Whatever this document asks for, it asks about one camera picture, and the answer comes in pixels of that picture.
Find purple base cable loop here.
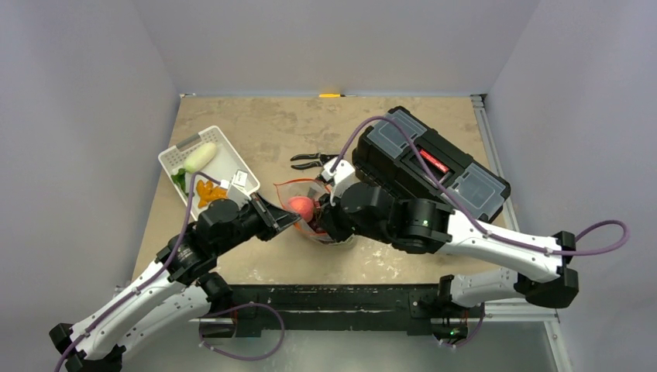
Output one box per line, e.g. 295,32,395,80
198,301,287,361

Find orange toy pepper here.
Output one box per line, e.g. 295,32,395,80
195,181,228,209

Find white plastic basket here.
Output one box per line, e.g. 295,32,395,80
158,126,260,220

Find black pliers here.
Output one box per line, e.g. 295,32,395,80
290,153,337,171

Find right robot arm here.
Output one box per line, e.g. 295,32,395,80
315,183,580,315

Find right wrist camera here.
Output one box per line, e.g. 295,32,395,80
319,157,359,205

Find white toy radish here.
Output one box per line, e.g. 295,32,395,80
183,143,217,173

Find black plastic toolbox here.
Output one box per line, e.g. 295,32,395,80
352,106,511,223

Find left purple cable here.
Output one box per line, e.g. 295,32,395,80
53,170,224,372

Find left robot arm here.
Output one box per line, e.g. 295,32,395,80
49,194,301,371

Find clear zip top bag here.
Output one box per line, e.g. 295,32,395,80
274,178,354,246

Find green toy leaf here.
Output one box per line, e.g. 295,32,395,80
170,167,188,196

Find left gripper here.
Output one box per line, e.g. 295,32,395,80
214,191,301,257

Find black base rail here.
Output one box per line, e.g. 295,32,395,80
205,284,484,340

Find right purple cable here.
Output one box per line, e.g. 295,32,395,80
328,115,631,258

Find toy peach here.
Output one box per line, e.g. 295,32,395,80
287,196,315,222

